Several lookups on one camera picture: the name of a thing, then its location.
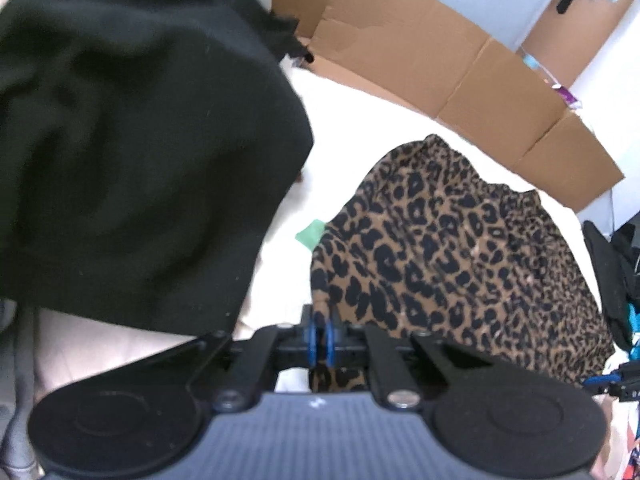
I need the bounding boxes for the teal printed cloth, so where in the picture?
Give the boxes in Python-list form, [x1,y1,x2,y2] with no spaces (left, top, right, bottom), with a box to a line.
[617,300,640,361]

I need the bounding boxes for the large black garment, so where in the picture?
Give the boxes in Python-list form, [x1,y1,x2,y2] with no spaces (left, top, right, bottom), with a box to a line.
[0,0,315,336]

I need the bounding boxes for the crumpled black clothes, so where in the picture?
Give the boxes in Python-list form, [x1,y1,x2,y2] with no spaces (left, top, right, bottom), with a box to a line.
[220,0,316,66]

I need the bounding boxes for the folded black garment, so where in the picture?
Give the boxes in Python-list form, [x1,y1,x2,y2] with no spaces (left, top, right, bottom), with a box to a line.
[582,220,640,348]

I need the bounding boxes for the grey denim garment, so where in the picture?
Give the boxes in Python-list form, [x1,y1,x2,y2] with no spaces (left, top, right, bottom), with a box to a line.
[0,300,41,480]

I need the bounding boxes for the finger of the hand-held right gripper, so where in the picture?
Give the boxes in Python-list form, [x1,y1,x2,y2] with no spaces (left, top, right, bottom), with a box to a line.
[582,367,621,392]

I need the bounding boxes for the purple packet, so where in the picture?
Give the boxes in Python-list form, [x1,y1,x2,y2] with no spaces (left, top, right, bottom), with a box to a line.
[552,85,583,108]

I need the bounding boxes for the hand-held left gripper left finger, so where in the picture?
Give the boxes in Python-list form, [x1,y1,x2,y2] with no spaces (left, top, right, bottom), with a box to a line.
[170,305,321,411]

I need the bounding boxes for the flat cardboard sheet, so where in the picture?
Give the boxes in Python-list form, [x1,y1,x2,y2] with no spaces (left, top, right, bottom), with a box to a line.
[247,0,626,213]

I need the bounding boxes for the tall cardboard box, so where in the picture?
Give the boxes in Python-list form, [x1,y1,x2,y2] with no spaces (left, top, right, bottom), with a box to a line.
[520,0,636,88]

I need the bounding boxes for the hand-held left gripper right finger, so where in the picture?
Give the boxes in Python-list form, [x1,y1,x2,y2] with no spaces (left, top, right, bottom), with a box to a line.
[324,311,502,408]

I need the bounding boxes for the leopard print garment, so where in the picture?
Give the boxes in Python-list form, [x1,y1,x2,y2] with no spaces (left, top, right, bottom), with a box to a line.
[309,134,616,393]

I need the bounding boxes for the cream bear printed blanket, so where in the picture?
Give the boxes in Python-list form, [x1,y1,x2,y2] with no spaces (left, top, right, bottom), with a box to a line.
[30,67,640,480]

